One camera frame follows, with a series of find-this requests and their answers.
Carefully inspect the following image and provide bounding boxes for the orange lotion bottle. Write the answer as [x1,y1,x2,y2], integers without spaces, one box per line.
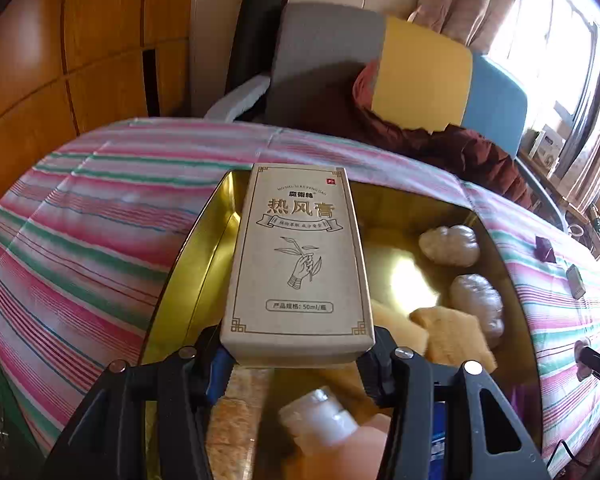
[278,387,391,480]

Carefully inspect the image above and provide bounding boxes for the beige ointment box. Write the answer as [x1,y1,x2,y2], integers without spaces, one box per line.
[220,164,375,368]

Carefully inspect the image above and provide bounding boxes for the striped bed sheet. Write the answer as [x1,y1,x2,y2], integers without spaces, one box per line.
[0,118,600,474]

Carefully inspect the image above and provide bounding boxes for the gold metal tin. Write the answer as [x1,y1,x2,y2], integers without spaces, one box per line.
[140,170,542,479]

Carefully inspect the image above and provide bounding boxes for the yellow sponge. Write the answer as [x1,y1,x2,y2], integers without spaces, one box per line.
[410,307,498,373]
[372,300,429,356]

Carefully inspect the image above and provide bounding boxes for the purple paper piece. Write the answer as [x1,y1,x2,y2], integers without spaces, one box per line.
[534,236,556,263]

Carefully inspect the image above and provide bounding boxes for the blue tissue pack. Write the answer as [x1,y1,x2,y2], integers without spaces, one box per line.
[428,401,446,480]

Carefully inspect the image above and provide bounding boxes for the white box on desk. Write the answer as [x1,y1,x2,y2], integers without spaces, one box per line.
[534,126,566,170]

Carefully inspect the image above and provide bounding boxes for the cracker snack packet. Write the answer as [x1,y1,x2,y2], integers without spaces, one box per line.
[206,366,272,479]

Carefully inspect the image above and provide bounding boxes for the dark red jacket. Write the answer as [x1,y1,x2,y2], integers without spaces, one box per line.
[349,58,537,212]

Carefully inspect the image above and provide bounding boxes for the multicolour armchair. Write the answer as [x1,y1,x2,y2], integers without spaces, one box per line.
[204,2,528,157]

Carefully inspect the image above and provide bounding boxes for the white plastic bag ball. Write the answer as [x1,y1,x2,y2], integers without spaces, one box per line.
[418,224,480,268]

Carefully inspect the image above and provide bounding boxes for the wooden wardrobe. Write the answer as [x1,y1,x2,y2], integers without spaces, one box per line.
[0,0,192,198]

